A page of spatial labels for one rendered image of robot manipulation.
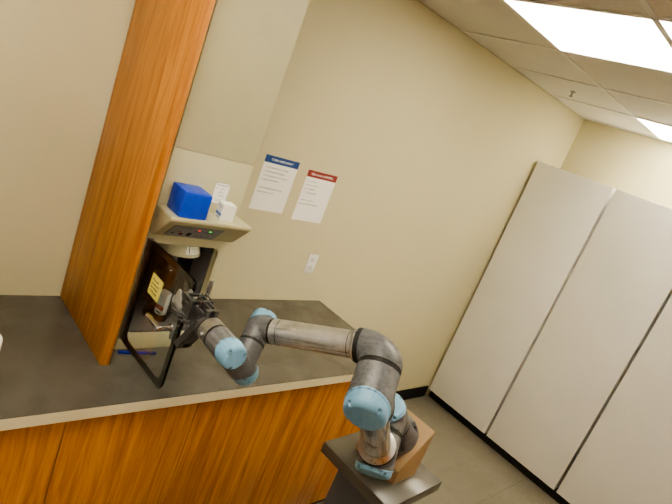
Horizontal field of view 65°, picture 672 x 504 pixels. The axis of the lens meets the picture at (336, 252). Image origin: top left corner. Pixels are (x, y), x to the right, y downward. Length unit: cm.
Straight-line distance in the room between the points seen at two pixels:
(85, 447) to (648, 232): 349
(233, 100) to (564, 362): 315
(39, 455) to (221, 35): 139
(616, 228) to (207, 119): 305
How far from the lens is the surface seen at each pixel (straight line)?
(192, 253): 203
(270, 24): 190
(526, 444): 445
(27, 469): 193
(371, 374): 133
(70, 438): 190
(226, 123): 188
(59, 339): 210
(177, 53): 174
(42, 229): 227
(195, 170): 188
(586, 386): 420
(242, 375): 151
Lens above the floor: 202
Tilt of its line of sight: 15 degrees down
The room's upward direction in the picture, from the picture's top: 22 degrees clockwise
